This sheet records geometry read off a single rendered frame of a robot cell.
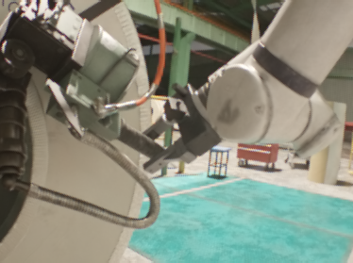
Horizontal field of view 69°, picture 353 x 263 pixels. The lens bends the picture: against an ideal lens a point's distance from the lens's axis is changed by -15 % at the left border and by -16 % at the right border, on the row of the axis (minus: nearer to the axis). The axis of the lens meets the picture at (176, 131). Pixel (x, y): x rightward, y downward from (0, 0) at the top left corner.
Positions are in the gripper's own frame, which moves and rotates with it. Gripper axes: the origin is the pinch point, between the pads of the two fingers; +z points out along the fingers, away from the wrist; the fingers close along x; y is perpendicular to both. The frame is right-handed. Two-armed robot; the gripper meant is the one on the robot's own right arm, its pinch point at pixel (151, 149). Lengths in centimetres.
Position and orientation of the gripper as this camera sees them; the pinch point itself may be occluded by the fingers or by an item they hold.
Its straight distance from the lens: 59.7
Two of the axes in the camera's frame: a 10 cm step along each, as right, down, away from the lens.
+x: 2.1, 7.0, -6.8
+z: -7.5, 5.6, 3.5
